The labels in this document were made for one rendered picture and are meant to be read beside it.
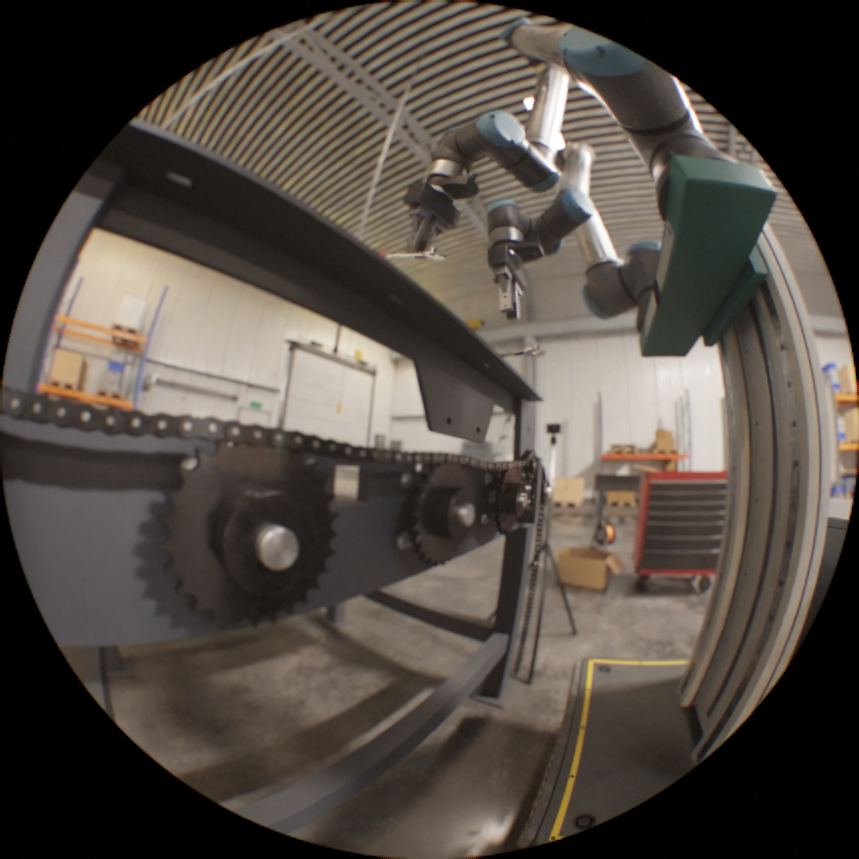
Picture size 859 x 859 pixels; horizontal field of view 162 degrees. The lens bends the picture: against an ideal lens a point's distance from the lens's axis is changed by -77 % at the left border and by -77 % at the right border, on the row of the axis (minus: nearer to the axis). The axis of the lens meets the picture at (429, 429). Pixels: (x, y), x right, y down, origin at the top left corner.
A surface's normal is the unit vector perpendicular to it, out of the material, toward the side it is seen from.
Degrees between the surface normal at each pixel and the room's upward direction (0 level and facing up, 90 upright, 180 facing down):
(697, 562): 90
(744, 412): 90
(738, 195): 180
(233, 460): 90
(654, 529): 90
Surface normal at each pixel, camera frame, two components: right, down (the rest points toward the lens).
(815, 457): -0.49, -0.14
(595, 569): -0.71, -0.13
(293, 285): 0.83, -0.01
